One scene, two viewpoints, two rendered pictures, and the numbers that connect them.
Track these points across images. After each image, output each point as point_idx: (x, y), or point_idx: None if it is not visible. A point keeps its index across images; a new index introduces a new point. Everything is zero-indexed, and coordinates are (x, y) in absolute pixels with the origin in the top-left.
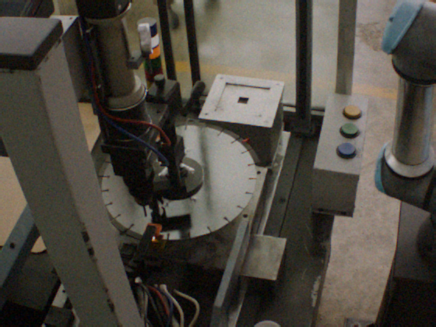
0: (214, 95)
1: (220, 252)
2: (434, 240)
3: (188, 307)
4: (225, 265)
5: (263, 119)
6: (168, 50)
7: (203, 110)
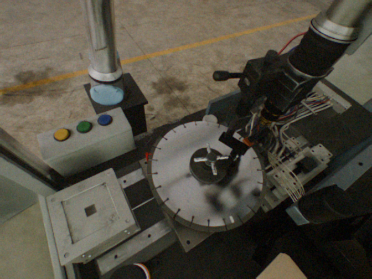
0: (98, 237)
1: None
2: (124, 87)
3: None
4: None
5: (106, 177)
6: None
7: (124, 226)
